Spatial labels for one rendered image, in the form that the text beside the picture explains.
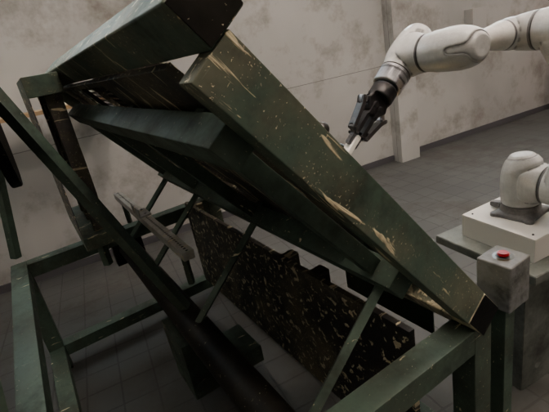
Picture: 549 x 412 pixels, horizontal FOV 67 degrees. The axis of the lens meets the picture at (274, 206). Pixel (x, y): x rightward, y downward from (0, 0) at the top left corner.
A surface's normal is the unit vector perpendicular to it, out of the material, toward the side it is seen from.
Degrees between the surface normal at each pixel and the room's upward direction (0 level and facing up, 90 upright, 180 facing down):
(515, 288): 90
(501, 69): 90
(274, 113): 90
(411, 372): 0
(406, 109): 90
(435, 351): 0
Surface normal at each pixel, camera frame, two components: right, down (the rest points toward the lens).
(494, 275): -0.83, 0.34
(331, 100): 0.42, 0.25
